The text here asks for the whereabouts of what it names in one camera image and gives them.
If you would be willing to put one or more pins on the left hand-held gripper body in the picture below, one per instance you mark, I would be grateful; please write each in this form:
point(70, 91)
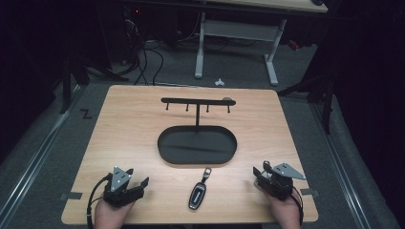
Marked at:
point(121, 192)

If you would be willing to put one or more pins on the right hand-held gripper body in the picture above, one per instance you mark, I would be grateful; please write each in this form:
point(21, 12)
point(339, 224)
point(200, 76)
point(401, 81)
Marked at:
point(277, 184)

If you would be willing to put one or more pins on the black car key fob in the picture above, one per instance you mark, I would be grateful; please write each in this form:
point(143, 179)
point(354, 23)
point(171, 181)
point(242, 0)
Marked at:
point(198, 194)

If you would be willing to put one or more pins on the black key rack with tray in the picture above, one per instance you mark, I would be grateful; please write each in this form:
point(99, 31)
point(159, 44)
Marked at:
point(197, 144)

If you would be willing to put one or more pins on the person's left hand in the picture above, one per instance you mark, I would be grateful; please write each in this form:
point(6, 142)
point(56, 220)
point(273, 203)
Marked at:
point(111, 216)

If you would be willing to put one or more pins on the person's right hand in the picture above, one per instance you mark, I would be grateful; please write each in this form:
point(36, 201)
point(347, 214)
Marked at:
point(285, 213)

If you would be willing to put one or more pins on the grey tape strip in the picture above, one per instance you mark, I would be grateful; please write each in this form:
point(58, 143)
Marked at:
point(309, 192)
point(71, 196)

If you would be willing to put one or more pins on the black zigzag tape mark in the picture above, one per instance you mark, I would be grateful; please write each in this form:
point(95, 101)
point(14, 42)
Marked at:
point(86, 114)

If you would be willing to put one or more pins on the black metal stand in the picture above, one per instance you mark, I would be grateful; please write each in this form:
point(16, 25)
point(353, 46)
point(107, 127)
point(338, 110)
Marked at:
point(68, 82)
point(324, 92)

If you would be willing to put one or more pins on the small white floor piece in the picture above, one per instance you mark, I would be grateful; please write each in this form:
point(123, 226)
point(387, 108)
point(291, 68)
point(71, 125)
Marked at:
point(219, 82)

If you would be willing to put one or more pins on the small red thing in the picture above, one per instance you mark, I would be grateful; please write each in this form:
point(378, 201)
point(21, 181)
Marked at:
point(293, 45)

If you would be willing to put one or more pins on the white-legged desk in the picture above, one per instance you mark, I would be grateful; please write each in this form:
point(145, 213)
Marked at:
point(238, 30)

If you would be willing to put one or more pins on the metal floor rail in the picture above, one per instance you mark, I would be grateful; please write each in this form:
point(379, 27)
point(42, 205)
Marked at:
point(344, 171)
point(35, 156)

